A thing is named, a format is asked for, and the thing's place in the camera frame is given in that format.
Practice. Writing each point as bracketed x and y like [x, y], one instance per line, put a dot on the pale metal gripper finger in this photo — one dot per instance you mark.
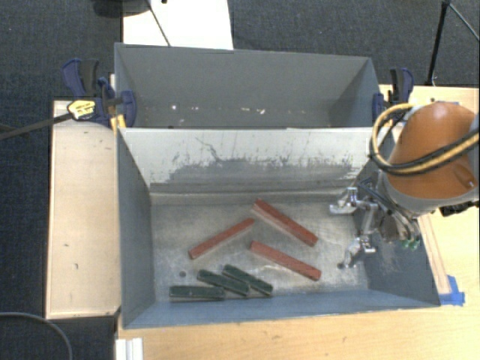
[350, 198]
[360, 246]

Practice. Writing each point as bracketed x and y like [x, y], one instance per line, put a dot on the red-brown flat block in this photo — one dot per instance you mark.
[221, 238]
[287, 260]
[285, 221]

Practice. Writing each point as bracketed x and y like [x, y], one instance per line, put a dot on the grey metal bin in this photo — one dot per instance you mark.
[240, 163]

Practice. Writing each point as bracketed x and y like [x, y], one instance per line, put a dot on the dark green flat block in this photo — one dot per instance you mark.
[248, 279]
[224, 282]
[197, 293]

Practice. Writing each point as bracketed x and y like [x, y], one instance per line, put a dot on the pale wood flat board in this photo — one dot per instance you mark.
[82, 216]

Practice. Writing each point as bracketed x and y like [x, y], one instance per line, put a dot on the black cylinder on white bracket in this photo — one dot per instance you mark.
[453, 210]

